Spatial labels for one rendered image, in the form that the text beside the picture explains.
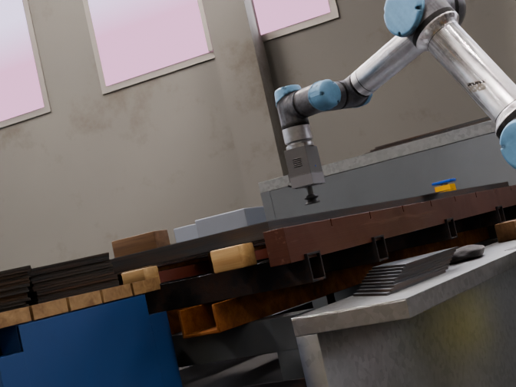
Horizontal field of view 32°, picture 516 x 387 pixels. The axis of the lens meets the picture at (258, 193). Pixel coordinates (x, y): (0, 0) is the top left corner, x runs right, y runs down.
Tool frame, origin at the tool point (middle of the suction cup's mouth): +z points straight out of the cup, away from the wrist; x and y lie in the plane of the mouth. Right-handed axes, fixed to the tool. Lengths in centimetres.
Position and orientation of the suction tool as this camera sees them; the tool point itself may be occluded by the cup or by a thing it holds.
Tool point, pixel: (312, 203)
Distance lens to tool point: 239.0
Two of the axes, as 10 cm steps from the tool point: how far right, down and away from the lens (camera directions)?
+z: 2.2, 9.7, -0.6
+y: -4.3, 0.4, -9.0
